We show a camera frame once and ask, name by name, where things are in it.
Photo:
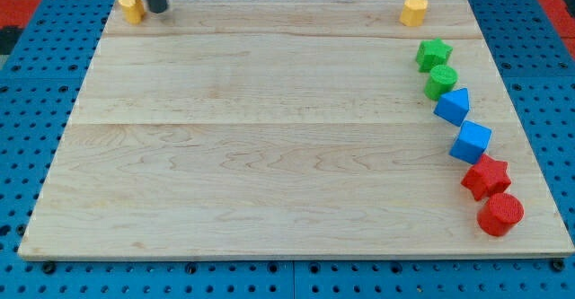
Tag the yellow hexagon block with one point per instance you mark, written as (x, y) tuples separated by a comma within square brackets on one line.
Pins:
[(413, 12)]

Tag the light wooden board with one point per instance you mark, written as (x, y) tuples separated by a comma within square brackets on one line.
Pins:
[(282, 129)]

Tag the green cylinder block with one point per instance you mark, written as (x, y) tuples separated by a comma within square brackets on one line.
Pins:
[(442, 79)]

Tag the green star block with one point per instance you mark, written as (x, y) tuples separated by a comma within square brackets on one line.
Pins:
[(432, 53)]

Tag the blue triangle block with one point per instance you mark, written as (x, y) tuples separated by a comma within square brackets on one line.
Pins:
[(453, 106)]

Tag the blue cube block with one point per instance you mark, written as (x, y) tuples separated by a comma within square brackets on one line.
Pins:
[(471, 142)]

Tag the yellow heart block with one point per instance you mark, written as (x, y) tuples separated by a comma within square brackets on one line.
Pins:
[(133, 10)]

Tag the red star block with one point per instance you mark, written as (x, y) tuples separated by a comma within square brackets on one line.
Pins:
[(487, 177)]

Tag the red cylinder block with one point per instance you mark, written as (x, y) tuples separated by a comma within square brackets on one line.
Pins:
[(500, 214)]

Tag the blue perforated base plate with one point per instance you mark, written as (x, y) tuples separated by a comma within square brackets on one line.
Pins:
[(43, 75)]

